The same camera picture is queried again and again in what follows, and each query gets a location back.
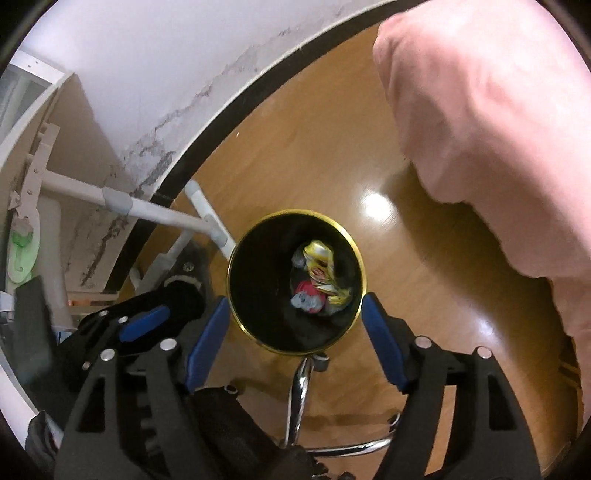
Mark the dark cloth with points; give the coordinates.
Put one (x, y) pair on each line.
(41, 438)

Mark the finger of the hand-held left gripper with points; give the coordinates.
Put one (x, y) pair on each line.
(182, 300)
(143, 321)

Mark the black trash can gold rim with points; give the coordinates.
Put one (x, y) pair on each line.
(263, 277)

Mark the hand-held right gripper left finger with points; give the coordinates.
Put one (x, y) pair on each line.
(207, 344)

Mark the white desk with hutch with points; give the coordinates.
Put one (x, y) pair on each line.
(157, 212)

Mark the chrome chair base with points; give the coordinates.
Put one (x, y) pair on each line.
(298, 392)

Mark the red and blue crumpled wrapper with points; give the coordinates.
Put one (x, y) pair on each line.
(307, 291)

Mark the yellow crumpled wrapper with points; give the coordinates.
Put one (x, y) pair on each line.
(318, 265)

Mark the pink blanket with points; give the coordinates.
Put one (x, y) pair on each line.
(485, 115)

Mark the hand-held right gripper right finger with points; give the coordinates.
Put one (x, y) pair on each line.
(383, 344)

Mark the green plastic hook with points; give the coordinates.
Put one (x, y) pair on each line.
(21, 258)

